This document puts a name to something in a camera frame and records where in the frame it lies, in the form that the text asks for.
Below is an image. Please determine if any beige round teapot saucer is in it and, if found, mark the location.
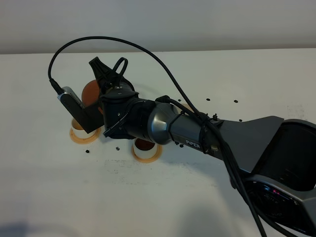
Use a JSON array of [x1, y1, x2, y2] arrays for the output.
[[176, 103, 194, 115]]

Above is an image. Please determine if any brown clay teapot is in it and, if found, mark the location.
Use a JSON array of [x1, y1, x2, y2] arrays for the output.
[[81, 80, 100, 106]]

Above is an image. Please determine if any right orange coaster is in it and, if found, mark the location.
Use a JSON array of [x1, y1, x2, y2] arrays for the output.
[[131, 144, 162, 163]]

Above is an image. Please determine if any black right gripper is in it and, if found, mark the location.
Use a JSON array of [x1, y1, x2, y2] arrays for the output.
[[89, 57, 156, 141]]

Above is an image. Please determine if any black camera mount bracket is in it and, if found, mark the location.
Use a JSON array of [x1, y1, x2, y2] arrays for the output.
[[61, 98, 104, 133]]

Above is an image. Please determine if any white teacup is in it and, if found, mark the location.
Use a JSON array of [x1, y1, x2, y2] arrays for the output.
[[71, 119, 95, 139], [133, 138, 158, 159]]

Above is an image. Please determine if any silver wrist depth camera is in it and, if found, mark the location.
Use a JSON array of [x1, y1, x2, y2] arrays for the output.
[[57, 86, 85, 109]]

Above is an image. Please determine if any left orange coaster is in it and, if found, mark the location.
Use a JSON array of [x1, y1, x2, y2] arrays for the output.
[[70, 128, 101, 145]]

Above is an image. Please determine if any black camera cable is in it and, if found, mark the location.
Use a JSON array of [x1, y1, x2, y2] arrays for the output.
[[47, 36, 294, 237]]

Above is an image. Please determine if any orange coaster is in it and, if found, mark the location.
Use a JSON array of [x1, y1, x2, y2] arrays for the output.
[[70, 128, 101, 145], [131, 144, 162, 163]]

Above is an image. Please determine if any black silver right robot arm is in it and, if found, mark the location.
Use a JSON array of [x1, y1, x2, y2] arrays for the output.
[[89, 58, 316, 237]]

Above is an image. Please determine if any right white teacup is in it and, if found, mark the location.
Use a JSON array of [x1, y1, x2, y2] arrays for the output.
[[133, 138, 158, 159]]

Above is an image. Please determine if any left white teacup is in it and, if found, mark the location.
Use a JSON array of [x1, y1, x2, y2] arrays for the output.
[[71, 119, 95, 139]]

